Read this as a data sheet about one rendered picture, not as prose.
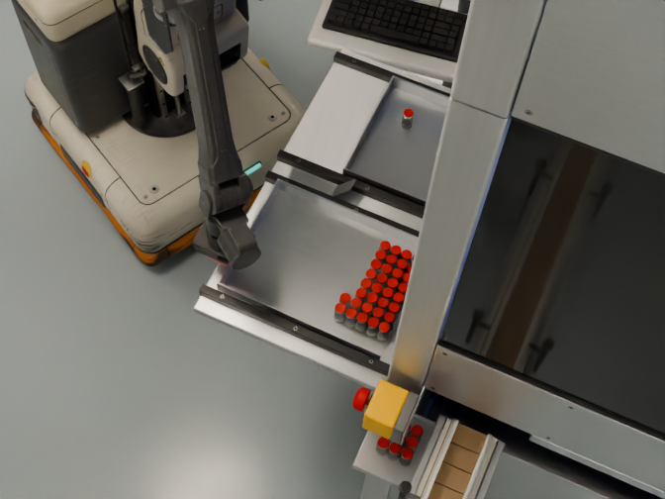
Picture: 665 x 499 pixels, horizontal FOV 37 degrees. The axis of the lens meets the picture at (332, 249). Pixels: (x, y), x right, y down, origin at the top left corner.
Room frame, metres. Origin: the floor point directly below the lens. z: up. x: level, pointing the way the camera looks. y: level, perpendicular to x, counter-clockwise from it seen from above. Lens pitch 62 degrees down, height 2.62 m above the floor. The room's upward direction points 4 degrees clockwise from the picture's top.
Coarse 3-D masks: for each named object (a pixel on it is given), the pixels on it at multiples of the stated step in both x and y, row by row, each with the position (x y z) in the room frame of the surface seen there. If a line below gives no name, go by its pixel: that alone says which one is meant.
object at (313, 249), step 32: (288, 192) 1.04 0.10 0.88; (256, 224) 0.95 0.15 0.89; (288, 224) 0.96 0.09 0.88; (320, 224) 0.97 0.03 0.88; (352, 224) 0.97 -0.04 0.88; (384, 224) 0.96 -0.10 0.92; (288, 256) 0.89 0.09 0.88; (320, 256) 0.90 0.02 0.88; (352, 256) 0.90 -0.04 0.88; (224, 288) 0.80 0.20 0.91; (256, 288) 0.82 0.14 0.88; (288, 288) 0.82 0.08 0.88; (320, 288) 0.83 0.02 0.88; (352, 288) 0.83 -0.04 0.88; (288, 320) 0.75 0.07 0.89; (320, 320) 0.76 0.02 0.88
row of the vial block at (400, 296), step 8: (408, 272) 0.86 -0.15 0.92; (408, 280) 0.83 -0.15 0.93; (400, 288) 0.82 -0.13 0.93; (400, 296) 0.80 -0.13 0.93; (392, 304) 0.78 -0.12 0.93; (400, 304) 0.79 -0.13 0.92; (392, 312) 0.77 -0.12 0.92; (384, 320) 0.75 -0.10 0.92; (392, 320) 0.75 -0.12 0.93; (384, 328) 0.73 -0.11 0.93; (392, 328) 0.75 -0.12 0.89; (384, 336) 0.72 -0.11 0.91
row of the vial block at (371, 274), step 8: (384, 248) 0.90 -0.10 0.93; (376, 256) 0.88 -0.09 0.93; (384, 256) 0.88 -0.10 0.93; (376, 264) 0.86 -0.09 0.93; (368, 272) 0.85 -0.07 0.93; (376, 272) 0.85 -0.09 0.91; (368, 280) 0.83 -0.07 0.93; (360, 288) 0.81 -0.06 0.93; (368, 288) 0.81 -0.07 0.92; (360, 296) 0.79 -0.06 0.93; (352, 304) 0.78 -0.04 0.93; (360, 304) 0.78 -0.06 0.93; (352, 312) 0.76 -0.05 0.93; (360, 312) 0.78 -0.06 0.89; (344, 320) 0.76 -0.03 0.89; (352, 320) 0.75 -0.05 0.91
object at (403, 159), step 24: (384, 96) 1.27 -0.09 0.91; (408, 96) 1.30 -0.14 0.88; (432, 96) 1.29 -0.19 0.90; (384, 120) 1.23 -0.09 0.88; (432, 120) 1.24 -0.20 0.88; (360, 144) 1.16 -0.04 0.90; (384, 144) 1.17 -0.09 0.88; (408, 144) 1.17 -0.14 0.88; (432, 144) 1.18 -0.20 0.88; (360, 168) 1.11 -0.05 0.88; (384, 168) 1.11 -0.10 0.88; (408, 168) 1.11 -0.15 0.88; (432, 168) 1.12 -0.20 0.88; (408, 192) 1.06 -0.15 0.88
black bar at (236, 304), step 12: (204, 288) 0.80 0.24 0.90; (216, 300) 0.78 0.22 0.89; (228, 300) 0.78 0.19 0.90; (240, 300) 0.78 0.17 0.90; (240, 312) 0.77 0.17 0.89; (252, 312) 0.76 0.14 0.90; (264, 312) 0.76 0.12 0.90; (276, 324) 0.74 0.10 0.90; (288, 324) 0.74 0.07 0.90; (300, 336) 0.72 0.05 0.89; (312, 336) 0.72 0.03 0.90; (324, 336) 0.72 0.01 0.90; (324, 348) 0.70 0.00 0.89; (336, 348) 0.70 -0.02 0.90; (348, 348) 0.70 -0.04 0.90; (360, 360) 0.68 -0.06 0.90; (372, 360) 0.68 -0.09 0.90; (384, 372) 0.66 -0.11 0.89
